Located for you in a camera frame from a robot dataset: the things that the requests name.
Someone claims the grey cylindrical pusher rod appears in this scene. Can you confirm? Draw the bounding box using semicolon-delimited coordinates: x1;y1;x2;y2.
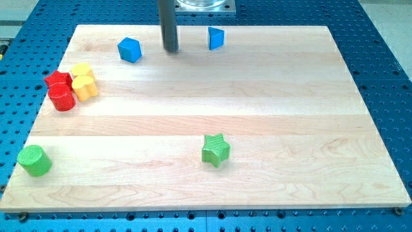
157;0;179;53

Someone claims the blue triangular prism block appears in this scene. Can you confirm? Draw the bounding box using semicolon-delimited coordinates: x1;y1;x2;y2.
208;26;225;50

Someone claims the red star block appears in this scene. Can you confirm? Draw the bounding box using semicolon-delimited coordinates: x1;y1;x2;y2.
44;70;73;89

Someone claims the yellow heart block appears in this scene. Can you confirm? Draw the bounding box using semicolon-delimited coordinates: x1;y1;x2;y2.
71;75;98;102

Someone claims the green cylinder block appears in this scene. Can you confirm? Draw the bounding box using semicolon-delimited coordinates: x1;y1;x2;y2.
17;145;52;177

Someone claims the red cylinder block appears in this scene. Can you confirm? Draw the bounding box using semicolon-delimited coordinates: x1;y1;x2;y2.
48;84;75;111

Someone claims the green star block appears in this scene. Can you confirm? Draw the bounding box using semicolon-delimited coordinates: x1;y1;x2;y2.
201;133;230;168

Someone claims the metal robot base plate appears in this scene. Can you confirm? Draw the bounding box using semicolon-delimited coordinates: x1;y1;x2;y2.
174;0;236;15

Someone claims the blue cube block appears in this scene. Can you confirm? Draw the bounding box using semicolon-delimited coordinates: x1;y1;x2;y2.
117;37;142;63

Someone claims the light wooden board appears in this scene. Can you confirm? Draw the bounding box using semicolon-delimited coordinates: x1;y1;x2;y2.
1;24;411;213

